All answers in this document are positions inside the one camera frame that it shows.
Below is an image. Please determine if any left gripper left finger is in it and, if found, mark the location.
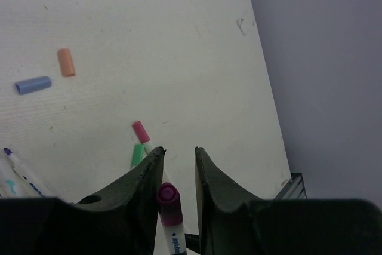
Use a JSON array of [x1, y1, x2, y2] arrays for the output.
[[1, 147, 165, 254]]

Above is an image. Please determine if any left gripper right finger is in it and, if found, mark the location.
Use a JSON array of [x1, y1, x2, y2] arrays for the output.
[[194, 147, 381, 254]]

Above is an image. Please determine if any magenta marker pen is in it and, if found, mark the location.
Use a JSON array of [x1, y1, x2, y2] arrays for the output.
[[156, 182, 187, 254]]

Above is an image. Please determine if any light green marker pen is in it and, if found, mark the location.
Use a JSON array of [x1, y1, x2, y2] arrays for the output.
[[131, 143, 146, 169]]

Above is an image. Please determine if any pink marker pen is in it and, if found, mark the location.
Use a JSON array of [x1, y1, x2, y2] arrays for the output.
[[132, 121, 153, 154]]

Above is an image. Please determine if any dark purple marker pen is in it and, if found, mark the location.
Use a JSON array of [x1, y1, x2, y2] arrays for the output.
[[4, 148, 58, 197]]

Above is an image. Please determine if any light blue marker pen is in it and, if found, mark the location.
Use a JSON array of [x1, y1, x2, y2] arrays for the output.
[[1, 158, 26, 198]]

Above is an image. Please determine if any peach pen cap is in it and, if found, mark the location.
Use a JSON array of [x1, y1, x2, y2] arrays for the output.
[[57, 48, 76, 77]]

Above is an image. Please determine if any light blue pen cap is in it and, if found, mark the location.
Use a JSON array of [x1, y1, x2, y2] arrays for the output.
[[14, 76, 52, 95]]

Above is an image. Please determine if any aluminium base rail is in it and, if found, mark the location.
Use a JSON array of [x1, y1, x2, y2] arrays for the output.
[[274, 173, 307, 200]]

